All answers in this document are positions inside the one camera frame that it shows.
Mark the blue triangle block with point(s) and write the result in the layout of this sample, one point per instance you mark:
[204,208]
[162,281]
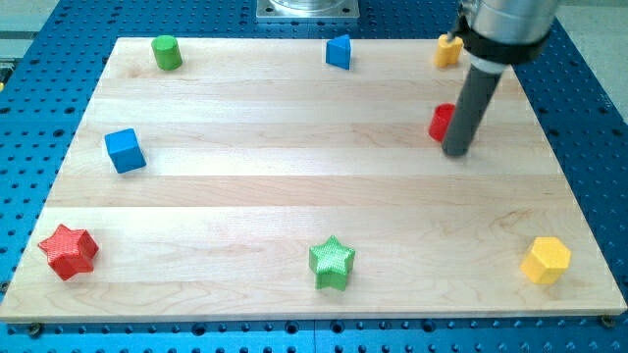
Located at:
[338,52]

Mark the blue perforated table plate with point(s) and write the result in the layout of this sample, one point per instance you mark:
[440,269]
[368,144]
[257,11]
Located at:
[59,49]

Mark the blue cube block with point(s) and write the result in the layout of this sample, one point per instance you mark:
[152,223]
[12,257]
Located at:
[124,150]

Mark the red cylinder block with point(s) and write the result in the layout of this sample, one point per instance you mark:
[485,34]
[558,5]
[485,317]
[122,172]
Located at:
[440,121]

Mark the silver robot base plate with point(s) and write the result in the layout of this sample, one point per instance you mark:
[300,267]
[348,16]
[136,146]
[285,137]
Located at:
[307,9]

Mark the green cylinder block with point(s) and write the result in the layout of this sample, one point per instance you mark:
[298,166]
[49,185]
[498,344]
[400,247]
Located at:
[166,52]

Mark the yellow hexagon block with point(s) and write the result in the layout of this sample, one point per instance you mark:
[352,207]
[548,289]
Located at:
[546,260]

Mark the green star block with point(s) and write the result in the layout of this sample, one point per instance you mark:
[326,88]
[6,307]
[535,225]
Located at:
[331,263]

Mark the light wooden board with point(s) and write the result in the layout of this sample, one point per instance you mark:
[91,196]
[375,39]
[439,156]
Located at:
[256,150]

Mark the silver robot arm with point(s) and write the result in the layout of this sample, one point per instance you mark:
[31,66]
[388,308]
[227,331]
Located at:
[499,33]

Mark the yellow heart block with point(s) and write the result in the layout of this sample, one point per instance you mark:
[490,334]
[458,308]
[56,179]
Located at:
[448,51]

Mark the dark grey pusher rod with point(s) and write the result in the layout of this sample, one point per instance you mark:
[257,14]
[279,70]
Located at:
[473,100]

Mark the red star block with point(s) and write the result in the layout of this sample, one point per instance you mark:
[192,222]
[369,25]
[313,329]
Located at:
[69,251]

